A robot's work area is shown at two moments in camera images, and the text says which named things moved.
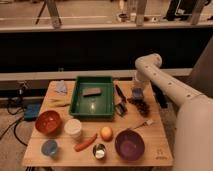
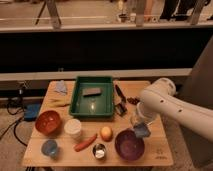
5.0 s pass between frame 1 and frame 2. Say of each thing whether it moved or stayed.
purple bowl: stayed
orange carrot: stayed
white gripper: moved
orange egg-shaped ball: stayed
